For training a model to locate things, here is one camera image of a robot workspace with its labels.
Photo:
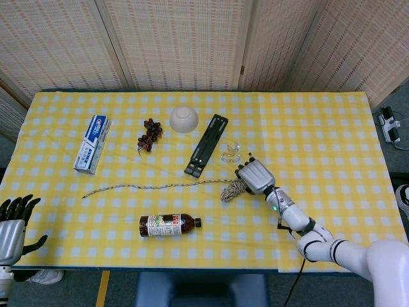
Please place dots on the white power strip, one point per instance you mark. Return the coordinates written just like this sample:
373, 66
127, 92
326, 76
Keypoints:
388, 124

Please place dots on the dark red grape bunch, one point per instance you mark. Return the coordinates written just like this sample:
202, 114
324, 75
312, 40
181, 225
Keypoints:
152, 128

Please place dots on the white upturned bowl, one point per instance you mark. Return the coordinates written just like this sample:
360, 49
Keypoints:
183, 120

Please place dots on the beige woven folding screen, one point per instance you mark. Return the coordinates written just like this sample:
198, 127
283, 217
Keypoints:
191, 48

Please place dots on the yellow white checkered tablecloth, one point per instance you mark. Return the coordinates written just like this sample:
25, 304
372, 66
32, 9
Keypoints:
319, 144

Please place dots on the black folding stand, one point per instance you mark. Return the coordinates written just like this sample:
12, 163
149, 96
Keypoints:
207, 144

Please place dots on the clear plastic clip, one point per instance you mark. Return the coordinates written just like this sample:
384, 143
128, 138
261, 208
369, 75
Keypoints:
228, 157

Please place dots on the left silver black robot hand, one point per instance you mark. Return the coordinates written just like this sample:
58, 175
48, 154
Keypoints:
11, 233

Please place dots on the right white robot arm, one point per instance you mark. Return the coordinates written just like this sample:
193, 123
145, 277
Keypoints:
294, 214

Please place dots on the black white sneaker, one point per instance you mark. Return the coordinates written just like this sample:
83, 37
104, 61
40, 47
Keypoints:
403, 201

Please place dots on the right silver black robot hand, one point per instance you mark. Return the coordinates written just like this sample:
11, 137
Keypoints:
257, 177

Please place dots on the blue white toothpaste box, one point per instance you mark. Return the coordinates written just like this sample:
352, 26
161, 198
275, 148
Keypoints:
92, 144

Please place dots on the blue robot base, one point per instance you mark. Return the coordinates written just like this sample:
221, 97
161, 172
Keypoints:
198, 291

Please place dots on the brown tea bottle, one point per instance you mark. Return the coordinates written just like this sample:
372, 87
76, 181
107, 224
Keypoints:
159, 225

